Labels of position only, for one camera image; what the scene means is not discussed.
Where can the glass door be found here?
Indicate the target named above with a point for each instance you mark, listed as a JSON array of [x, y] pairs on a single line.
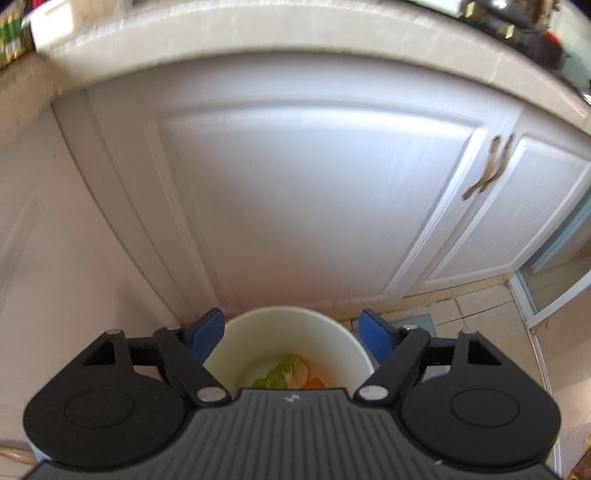
[[563, 267]]

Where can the wide white cabinet door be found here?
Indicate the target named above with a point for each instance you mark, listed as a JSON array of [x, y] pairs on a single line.
[[300, 194]]

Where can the curled orange peel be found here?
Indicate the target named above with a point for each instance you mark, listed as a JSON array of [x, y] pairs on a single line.
[[314, 381]]

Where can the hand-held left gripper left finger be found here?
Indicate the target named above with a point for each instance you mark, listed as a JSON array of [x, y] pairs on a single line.
[[207, 337]]

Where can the narrow white cabinet door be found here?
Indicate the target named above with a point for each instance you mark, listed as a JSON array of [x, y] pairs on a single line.
[[531, 207]]

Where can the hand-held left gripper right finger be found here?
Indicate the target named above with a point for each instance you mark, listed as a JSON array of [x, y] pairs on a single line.
[[376, 337]]

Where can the crinkled napa cabbage leaf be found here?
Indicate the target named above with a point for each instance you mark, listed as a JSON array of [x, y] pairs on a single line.
[[277, 371]]

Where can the green packet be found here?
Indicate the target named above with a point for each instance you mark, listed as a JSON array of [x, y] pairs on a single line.
[[11, 37]]

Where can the white trash bin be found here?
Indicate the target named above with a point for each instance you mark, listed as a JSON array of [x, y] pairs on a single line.
[[277, 332]]

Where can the white cabinet side panel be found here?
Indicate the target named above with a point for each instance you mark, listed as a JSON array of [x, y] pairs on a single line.
[[69, 277]]

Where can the dark stove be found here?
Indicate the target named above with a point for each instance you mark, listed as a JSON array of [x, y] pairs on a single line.
[[531, 32]]

